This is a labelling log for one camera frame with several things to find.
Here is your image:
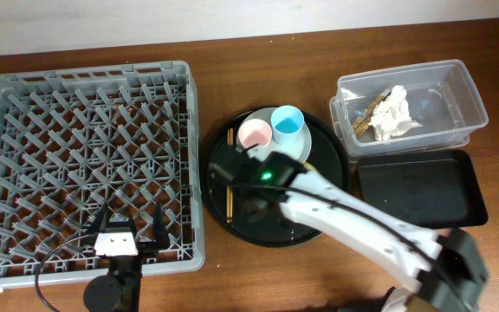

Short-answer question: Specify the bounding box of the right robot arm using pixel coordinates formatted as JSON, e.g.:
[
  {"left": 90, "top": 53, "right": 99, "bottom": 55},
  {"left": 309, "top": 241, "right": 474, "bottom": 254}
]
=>
[{"left": 208, "top": 146, "right": 489, "bottom": 312}]

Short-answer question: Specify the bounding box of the pink cup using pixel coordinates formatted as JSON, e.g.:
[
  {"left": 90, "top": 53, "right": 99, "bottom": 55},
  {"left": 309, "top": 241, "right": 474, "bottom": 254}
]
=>
[{"left": 237, "top": 119, "right": 272, "bottom": 148}]

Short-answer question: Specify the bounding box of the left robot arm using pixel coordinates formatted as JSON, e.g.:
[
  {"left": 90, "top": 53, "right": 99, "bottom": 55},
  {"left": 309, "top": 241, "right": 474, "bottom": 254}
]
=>
[{"left": 83, "top": 204, "right": 169, "bottom": 312}]

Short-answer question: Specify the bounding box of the clear plastic bin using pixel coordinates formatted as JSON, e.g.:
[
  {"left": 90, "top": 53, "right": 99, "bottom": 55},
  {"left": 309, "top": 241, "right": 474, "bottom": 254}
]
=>
[{"left": 329, "top": 59, "right": 489, "bottom": 158}]

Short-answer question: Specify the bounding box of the gold foil wrapper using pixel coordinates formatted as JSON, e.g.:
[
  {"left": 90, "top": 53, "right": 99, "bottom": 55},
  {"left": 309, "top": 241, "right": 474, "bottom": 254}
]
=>
[{"left": 352, "top": 89, "right": 392, "bottom": 137}]

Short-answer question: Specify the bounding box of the black rectangular tray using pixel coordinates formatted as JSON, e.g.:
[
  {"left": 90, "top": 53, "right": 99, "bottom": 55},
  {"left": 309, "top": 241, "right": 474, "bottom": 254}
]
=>
[{"left": 357, "top": 149, "right": 489, "bottom": 229}]

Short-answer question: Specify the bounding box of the blue cup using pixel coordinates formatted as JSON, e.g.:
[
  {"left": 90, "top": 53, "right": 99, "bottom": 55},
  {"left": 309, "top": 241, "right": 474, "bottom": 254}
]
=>
[{"left": 270, "top": 105, "right": 305, "bottom": 145}]

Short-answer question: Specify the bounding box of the round black tray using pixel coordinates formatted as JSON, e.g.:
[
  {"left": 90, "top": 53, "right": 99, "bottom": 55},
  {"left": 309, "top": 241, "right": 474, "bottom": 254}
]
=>
[{"left": 199, "top": 110, "right": 352, "bottom": 248}]

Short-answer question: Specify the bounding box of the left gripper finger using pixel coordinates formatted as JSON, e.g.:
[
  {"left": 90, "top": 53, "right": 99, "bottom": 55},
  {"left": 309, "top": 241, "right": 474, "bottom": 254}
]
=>
[
  {"left": 152, "top": 203, "right": 169, "bottom": 249},
  {"left": 85, "top": 204, "right": 110, "bottom": 235}
]

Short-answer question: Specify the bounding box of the grey round plate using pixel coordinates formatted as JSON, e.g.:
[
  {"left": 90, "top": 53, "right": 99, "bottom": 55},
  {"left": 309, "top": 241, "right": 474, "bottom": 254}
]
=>
[{"left": 242, "top": 107, "right": 312, "bottom": 162}]

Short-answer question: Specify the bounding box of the white tissue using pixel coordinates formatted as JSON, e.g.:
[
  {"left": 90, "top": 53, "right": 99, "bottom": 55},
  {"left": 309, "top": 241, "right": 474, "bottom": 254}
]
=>
[{"left": 369, "top": 85, "right": 421, "bottom": 141}]

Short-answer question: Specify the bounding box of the grey plastic dishwasher rack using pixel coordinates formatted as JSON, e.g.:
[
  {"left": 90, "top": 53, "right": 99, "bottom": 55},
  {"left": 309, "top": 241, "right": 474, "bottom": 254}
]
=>
[{"left": 0, "top": 61, "right": 205, "bottom": 290}]

